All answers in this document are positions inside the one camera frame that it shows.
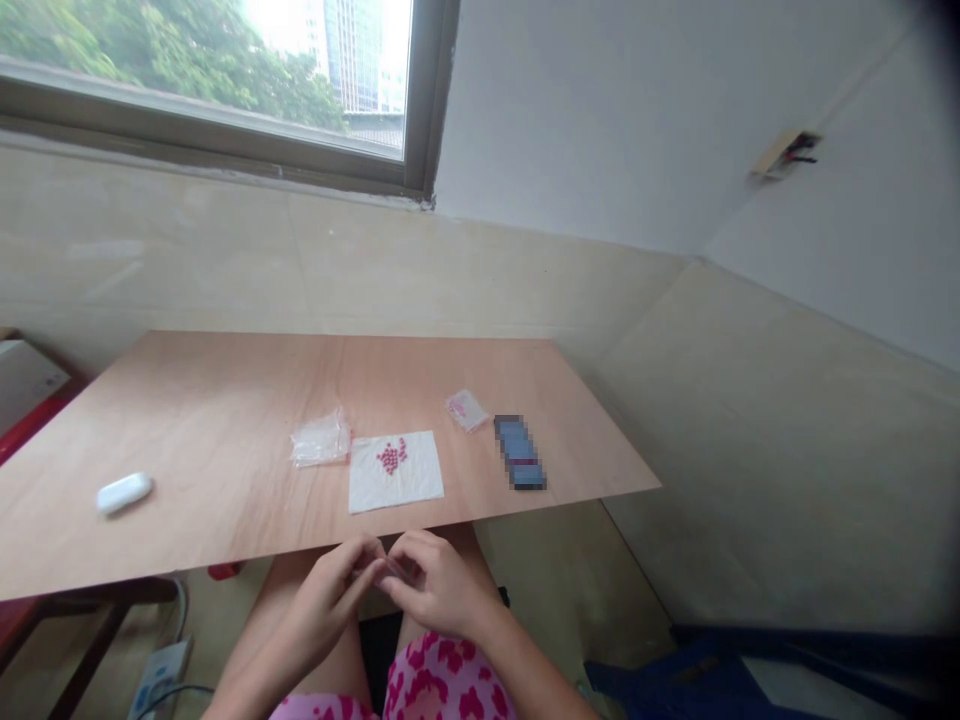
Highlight dark smartphone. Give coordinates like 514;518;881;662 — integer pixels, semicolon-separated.
492;413;550;494

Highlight crumpled clear plastic bag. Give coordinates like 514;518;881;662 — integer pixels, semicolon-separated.
288;407;355;471

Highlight white power cable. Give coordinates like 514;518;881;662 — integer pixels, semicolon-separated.
168;573;193;646

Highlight blue fabric bag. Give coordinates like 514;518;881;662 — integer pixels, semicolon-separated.
583;620;960;720

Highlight small packet of pink beads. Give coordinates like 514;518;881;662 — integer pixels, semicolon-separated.
443;386;490;436

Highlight cluster of pink beads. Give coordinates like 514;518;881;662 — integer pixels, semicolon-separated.
377;435;413;476

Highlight window with grey frame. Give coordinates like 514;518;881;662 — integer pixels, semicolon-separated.
0;0;463;213

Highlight person's legs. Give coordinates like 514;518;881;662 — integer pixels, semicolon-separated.
251;524;523;720

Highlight dark wooden table frame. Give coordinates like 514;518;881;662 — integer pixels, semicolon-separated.
0;575;183;720

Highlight white earbud case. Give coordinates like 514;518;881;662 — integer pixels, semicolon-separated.
96;470;156;517

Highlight white paper tissue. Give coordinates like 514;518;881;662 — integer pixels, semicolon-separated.
347;428;446;516

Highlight person's right hand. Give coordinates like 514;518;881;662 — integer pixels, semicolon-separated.
382;527;513;641

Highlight person's left hand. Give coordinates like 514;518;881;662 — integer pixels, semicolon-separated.
287;533;393;660

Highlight white power strip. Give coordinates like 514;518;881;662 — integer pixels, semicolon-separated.
125;635;196;720

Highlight black seat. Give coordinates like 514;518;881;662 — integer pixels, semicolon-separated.
356;584;513;710

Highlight open wall socket box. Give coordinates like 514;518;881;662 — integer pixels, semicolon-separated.
751;128;823;182

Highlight white cardboard box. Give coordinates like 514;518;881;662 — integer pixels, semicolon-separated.
0;337;76;440

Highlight plywood board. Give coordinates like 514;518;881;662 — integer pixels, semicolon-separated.
0;329;664;604

